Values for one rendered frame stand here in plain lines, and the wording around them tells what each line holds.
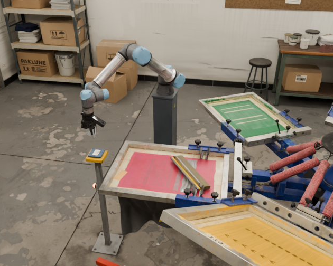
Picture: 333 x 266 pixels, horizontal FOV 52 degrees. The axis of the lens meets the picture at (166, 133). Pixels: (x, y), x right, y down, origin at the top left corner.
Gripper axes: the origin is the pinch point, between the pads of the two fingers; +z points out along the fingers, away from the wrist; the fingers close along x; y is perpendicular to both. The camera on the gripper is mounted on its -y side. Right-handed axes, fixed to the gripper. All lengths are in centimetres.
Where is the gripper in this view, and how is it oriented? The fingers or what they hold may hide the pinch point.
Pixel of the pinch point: (94, 136)
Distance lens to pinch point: 250.6
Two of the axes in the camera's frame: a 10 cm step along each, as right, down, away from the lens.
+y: -9.8, -1.0, 1.6
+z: 0.0, 8.6, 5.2
